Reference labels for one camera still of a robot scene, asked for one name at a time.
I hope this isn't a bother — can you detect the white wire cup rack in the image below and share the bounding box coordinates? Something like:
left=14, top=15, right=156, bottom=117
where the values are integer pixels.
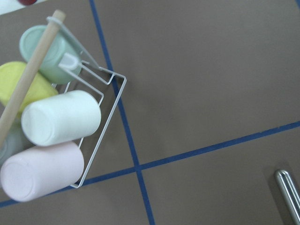
left=47, top=16, right=127, bottom=188

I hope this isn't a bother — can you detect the pink cup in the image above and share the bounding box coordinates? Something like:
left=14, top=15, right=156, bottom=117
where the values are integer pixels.
left=0, top=142, right=84, bottom=202

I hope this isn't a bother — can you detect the wooden rack handle rod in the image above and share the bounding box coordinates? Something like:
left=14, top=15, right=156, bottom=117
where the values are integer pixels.
left=0, top=9, right=66, bottom=145

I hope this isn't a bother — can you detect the red thermos bottle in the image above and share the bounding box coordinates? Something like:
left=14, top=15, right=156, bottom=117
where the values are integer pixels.
left=18, top=0, right=37, bottom=6

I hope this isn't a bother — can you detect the white cup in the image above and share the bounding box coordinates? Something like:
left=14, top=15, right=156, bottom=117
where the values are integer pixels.
left=21, top=90, right=101, bottom=146

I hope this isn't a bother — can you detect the steel muddler with black tip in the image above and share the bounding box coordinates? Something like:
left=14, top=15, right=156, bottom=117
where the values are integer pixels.
left=275, top=169, right=300, bottom=225

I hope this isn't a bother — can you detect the yellow cup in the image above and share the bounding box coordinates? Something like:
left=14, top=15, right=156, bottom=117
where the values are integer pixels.
left=0, top=61, right=58, bottom=118

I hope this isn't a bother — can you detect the mint green cup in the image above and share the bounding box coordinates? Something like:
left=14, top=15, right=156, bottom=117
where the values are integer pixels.
left=19, top=25, right=79, bottom=84

